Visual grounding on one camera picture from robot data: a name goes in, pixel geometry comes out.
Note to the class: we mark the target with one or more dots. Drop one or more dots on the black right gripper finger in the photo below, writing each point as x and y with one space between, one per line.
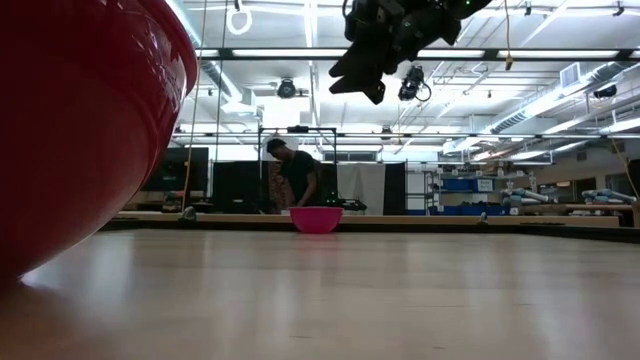
357 62
362 87

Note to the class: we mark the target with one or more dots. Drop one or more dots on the large red plastic bowl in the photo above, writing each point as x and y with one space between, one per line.
75 125

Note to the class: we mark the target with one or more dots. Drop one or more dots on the pale grey robot arm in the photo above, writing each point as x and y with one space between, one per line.
605 196
525 195

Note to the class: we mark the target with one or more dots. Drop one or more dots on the shelf with blue bins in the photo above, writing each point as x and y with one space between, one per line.
462 186

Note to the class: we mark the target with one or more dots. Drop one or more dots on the round black ceiling fixture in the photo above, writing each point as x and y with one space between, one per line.
286 89

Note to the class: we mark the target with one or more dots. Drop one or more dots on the white curtain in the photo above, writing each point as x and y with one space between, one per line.
361 187

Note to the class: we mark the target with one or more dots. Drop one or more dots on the narrow black panel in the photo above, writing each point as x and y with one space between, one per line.
395 189

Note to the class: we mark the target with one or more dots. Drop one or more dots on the person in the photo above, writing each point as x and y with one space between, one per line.
299 175

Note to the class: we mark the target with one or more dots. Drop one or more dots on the black device on bench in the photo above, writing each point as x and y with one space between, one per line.
350 204

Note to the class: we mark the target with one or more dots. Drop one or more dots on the brown patterned cloth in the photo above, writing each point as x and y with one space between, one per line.
276 187

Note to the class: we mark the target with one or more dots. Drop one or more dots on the pink plastic bowl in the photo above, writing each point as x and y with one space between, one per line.
316 220

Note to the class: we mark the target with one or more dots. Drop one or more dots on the black divider panel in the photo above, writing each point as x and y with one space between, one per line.
236 182

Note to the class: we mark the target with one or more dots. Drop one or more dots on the black monitor screen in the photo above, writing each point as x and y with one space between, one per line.
180 170

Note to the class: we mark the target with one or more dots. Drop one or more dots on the black ceiling-mounted camera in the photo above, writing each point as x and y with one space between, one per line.
412 84

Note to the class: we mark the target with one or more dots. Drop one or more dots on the black overhead frame beam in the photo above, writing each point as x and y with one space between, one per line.
450 53

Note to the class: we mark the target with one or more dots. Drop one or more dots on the black metal frame stand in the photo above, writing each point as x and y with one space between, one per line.
320 131

